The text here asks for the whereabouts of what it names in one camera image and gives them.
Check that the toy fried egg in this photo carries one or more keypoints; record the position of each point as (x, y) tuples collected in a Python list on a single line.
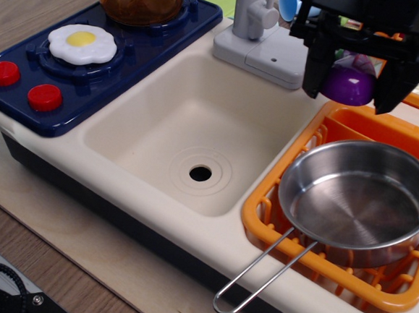
[(82, 44)]

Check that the light blue plastic cup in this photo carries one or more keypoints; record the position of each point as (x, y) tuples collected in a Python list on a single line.
[(288, 9)]

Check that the grey toy faucet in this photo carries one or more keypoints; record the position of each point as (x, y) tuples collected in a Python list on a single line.
[(256, 43)]

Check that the cream toy kitchen sink unit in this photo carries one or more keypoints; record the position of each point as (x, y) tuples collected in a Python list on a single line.
[(173, 160)]

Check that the navy blue toy stove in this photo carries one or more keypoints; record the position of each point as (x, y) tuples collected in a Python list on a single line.
[(88, 88)]

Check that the red stove knob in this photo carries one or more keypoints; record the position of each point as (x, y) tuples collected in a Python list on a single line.
[(45, 98), (9, 73)]

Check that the purple toy eggplant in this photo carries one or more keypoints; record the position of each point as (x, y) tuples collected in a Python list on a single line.
[(351, 80)]

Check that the orange dish drying rack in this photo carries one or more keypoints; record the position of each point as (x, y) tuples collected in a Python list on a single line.
[(336, 122)]

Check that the stainless steel pan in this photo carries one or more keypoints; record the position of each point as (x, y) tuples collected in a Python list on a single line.
[(344, 220)]

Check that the right red stove knob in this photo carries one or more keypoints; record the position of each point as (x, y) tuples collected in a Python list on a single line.
[(45, 98)]

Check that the left red stove knob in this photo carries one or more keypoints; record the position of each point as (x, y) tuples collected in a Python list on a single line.
[(9, 73)]

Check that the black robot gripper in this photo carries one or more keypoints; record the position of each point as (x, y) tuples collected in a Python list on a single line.
[(388, 29)]

